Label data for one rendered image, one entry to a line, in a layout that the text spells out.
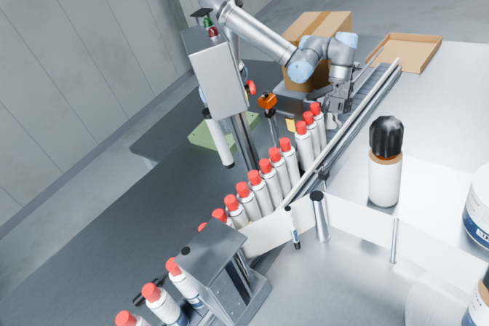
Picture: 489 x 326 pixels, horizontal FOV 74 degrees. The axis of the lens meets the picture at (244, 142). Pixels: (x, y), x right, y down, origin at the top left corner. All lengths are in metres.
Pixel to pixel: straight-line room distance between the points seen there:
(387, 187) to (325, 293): 0.34
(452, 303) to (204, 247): 0.58
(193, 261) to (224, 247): 0.07
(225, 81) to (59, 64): 2.50
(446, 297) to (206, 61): 0.78
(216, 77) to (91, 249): 0.88
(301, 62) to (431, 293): 0.72
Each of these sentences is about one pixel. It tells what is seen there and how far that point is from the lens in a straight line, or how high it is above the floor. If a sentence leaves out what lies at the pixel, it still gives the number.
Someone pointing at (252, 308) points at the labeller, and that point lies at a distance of 0.93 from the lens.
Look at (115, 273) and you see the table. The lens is 1.28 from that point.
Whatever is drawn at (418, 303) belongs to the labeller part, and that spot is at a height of 0.89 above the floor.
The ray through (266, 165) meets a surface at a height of 1.08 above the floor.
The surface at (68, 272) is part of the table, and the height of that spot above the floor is 0.83.
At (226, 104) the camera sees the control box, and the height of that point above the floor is 1.32.
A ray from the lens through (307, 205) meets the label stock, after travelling 0.92.
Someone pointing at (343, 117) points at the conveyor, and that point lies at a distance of 1.41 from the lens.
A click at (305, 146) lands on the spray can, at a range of 1.11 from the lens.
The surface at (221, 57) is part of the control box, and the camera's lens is 0.76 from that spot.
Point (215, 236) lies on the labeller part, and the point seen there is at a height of 1.14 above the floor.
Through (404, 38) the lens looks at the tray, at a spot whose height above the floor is 0.84.
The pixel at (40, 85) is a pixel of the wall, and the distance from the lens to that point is 3.13.
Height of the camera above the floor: 1.76
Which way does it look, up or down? 39 degrees down
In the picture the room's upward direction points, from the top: 18 degrees counter-clockwise
